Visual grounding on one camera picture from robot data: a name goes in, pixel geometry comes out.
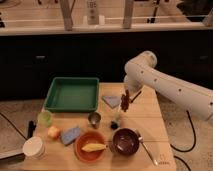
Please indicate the metal spoon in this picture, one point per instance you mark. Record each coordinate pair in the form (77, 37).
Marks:
(141, 140)

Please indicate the dark red grape bunch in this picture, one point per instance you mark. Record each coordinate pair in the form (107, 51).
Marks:
(125, 101)

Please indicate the black marker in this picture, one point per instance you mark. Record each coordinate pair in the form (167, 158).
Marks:
(132, 100)

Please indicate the orange bowl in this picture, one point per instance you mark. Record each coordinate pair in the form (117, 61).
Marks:
(86, 138)

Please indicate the blue sponge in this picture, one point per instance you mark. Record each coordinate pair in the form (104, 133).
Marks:
(70, 135)

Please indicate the black tool at table edge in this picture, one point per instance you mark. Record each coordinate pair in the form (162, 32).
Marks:
(31, 128)

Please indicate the grey folded cloth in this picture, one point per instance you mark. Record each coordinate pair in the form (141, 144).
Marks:
(111, 101)

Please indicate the small metal cup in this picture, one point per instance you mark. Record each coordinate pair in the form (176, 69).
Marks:
(94, 119)

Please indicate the green plastic cup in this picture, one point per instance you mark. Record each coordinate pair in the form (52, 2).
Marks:
(45, 118)

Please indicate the white paper cup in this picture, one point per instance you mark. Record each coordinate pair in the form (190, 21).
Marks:
(34, 147)

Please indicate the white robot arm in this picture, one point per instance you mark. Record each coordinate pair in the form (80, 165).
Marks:
(141, 71)

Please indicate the yellow apple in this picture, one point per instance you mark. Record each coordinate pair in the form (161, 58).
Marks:
(53, 132)

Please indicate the white handled dish brush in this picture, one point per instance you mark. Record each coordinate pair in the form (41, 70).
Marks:
(116, 122)

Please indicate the dark purple bowl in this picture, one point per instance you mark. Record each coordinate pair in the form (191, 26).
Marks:
(125, 142)

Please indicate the green plastic tray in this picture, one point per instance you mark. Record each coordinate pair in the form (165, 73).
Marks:
(73, 94)

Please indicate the wooden table board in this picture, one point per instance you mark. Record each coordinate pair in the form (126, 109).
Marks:
(143, 115)

